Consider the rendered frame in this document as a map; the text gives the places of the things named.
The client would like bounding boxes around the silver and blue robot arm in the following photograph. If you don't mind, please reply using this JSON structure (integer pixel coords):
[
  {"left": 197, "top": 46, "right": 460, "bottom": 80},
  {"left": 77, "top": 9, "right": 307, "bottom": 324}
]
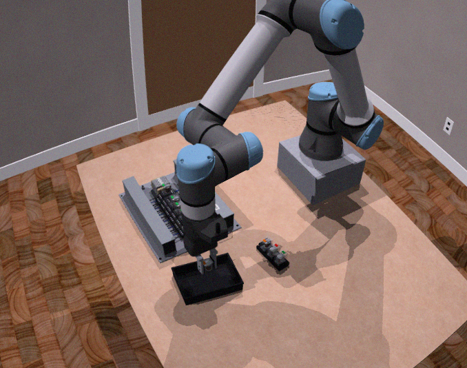
[{"left": 176, "top": 0, "right": 384, "bottom": 207}]

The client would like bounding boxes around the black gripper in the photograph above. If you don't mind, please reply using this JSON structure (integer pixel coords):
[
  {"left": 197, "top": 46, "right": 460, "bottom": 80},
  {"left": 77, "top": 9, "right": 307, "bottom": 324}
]
[{"left": 180, "top": 197, "right": 228, "bottom": 274}]

